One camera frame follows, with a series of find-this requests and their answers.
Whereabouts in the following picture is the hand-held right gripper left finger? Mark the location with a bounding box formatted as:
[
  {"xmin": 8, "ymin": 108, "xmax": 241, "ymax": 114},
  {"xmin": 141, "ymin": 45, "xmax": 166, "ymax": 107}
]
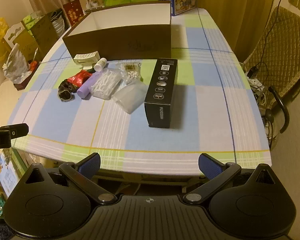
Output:
[{"xmin": 22, "ymin": 152, "xmax": 118, "ymax": 206}]

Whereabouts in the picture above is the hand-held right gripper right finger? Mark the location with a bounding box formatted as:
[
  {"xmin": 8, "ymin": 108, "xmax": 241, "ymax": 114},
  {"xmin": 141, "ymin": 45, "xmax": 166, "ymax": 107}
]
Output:
[{"xmin": 183, "ymin": 153, "xmax": 276, "ymax": 205}]

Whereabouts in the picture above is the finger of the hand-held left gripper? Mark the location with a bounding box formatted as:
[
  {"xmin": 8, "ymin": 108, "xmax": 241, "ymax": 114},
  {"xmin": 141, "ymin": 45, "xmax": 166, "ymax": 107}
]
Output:
[{"xmin": 0, "ymin": 123, "xmax": 29, "ymax": 138}]

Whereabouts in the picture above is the dark hair scrunchie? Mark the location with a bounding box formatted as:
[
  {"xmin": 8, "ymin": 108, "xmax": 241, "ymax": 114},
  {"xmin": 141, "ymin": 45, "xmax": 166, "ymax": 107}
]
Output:
[{"xmin": 58, "ymin": 79, "xmax": 78, "ymax": 102}]

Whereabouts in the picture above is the purple tube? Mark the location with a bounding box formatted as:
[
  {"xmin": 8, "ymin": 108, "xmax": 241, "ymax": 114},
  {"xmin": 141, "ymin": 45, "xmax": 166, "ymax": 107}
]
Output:
[{"xmin": 76, "ymin": 72, "xmax": 103, "ymax": 98}]

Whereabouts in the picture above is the clear plastic case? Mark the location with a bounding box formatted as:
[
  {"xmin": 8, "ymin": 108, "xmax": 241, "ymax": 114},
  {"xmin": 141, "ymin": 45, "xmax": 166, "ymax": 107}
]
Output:
[{"xmin": 112, "ymin": 81, "xmax": 148, "ymax": 114}]

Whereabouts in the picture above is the red foil packet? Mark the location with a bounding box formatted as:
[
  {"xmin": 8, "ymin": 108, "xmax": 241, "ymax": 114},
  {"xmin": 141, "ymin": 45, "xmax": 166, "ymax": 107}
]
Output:
[{"xmin": 67, "ymin": 70, "xmax": 93, "ymax": 87}]

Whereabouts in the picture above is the clear box of floss picks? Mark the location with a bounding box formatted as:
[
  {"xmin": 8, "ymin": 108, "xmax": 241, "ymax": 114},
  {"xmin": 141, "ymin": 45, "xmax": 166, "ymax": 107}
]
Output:
[{"xmin": 90, "ymin": 68, "xmax": 122, "ymax": 100}]

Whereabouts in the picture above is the long black product box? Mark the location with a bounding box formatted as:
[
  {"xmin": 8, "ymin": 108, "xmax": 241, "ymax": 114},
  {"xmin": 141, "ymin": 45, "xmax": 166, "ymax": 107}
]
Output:
[{"xmin": 144, "ymin": 58, "xmax": 178, "ymax": 128}]

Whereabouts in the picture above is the white slotted rack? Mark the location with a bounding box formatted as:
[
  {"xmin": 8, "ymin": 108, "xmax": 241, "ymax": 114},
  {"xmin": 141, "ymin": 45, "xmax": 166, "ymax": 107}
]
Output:
[{"xmin": 73, "ymin": 51, "xmax": 100, "ymax": 66}]

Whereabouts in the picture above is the bag of cotton swabs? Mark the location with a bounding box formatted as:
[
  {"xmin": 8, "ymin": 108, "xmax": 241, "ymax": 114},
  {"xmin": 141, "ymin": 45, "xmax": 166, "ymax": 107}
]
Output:
[{"xmin": 116, "ymin": 61, "xmax": 143, "ymax": 84}]

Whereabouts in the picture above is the white pill bottle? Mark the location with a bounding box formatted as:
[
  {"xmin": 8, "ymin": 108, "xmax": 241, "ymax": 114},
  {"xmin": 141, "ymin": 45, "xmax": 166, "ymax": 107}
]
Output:
[{"xmin": 94, "ymin": 58, "xmax": 108, "ymax": 72}]

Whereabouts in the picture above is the brown cardboard box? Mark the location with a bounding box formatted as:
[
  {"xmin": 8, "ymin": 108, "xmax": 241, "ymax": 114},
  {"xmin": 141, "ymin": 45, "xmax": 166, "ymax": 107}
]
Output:
[{"xmin": 62, "ymin": 0, "xmax": 172, "ymax": 61}]

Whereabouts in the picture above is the plaid cloth desktop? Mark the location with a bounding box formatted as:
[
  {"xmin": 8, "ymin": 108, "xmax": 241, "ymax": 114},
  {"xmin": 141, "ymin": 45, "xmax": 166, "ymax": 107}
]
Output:
[{"xmin": 11, "ymin": 7, "xmax": 272, "ymax": 178}]

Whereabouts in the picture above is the illustrated carton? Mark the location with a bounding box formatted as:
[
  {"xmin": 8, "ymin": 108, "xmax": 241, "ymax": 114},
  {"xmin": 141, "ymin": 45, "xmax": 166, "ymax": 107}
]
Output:
[{"xmin": 0, "ymin": 150, "xmax": 22, "ymax": 198}]

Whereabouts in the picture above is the white plastic bag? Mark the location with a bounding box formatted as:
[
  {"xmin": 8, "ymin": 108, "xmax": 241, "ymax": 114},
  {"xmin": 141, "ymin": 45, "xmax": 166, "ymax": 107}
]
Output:
[{"xmin": 2, "ymin": 44, "xmax": 30, "ymax": 84}]

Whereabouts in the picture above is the brown cardboard carton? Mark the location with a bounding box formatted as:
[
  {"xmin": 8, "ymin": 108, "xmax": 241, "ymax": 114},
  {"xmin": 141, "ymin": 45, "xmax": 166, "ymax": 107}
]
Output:
[{"xmin": 15, "ymin": 31, "xmax": 40, "ymax": 61}]

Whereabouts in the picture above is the white power strip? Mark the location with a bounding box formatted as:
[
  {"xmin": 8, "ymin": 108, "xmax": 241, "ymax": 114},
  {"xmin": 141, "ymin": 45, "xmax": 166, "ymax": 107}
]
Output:
[{"xmin": 247, "ymin": 76, "xmax": 267, "ymax": 108}]

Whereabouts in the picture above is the black curved armrest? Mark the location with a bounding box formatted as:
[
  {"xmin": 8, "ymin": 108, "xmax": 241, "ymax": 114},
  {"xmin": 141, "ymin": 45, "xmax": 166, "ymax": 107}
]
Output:
[{"xmin": 268, "ymin": 86, "xmax": 290, "ymax": 134}]

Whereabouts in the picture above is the green tissue box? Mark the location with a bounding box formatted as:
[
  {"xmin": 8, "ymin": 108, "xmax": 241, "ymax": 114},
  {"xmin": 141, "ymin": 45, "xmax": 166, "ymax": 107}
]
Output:
[{"xmin": 22, "ymin": 14, "xmax": 44, "ymax": 30}]

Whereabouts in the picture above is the stack of white bowls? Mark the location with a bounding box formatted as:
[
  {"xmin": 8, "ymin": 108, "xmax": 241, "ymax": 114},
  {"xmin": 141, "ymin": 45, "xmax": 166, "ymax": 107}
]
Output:
[{"xmin": 51, "ymin": 15, "xmax": 64, "ymax": 36}]

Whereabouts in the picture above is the red gift box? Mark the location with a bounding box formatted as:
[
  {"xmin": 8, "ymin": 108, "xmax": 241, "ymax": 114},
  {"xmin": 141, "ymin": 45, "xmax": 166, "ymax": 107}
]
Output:
[{"xmin": 62, "ymin": 0, "xmax": 84, "ymax": 28}]

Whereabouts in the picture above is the quilted cushion chair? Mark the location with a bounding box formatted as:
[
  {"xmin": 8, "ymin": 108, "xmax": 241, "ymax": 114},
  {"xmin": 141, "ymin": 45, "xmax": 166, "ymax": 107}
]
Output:
[{"xmin": 240, "ymin": 5, "xmax": 300, "ymax": 105}]

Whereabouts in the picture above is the white product box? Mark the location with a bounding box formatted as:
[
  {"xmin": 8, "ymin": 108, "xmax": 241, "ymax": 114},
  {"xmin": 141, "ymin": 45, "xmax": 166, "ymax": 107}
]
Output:
[{"xmin": 79, "ymin": 0, "xmax": 105, "ymax": 15}]

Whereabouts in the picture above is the brown curtain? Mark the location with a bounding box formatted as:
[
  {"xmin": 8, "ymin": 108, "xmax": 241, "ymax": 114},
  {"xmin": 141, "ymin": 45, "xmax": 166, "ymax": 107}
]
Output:
[{"xmin": 197, "ymin": 0, "xmax": 278, "ymax": 63}]

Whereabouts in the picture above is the black charger cable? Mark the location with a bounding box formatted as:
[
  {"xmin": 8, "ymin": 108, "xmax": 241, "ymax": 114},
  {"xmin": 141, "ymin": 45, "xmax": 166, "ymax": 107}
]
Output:
[{"xmin": 250, "ymin": 0, "xmax": 294, "ymax": 72}]

